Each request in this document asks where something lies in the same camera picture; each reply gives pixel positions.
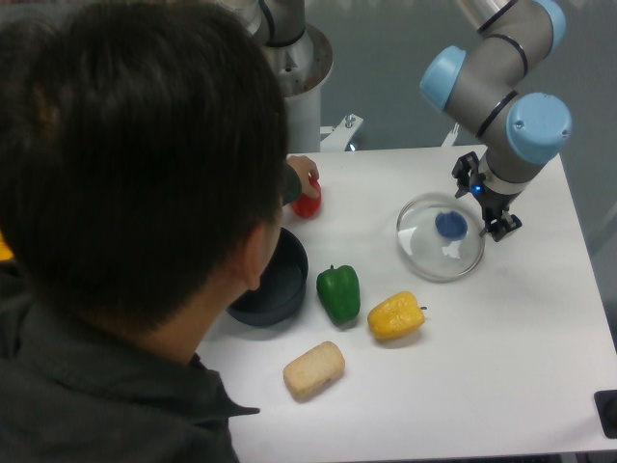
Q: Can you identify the dark saucepan blue handle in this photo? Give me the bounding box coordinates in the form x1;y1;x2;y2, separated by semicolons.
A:
228;228;309;328

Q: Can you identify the glass lid blue knob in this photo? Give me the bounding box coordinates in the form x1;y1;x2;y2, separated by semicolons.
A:
396;193;485;283

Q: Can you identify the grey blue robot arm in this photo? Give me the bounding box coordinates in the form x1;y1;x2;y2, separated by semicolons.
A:
221;1;572;241

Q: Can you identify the yellow toy bell pepper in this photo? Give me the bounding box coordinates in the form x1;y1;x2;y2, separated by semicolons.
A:
367;291;425;340

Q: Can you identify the beige toy bread block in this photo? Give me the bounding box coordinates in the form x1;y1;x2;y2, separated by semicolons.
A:
282;340;346;401

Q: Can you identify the person head dark hair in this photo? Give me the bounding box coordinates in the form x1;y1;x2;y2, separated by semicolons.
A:
1;3;287;363

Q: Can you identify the person left hand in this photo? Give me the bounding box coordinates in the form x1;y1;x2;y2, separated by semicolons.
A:
285;155;321;203

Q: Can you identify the black device at table edge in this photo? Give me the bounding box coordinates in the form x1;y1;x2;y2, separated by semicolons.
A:
594;390;617;439

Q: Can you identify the green toy bell pepper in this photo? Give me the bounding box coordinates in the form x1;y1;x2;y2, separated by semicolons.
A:
316;265;361;324

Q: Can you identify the grey pole at right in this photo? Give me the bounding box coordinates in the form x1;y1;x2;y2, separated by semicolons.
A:
587;203;617;256

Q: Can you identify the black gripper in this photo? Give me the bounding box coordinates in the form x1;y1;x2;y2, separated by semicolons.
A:
452;151;523;241

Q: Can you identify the red toy bell pepper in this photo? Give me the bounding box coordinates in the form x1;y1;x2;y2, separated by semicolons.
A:
290;177;322;219

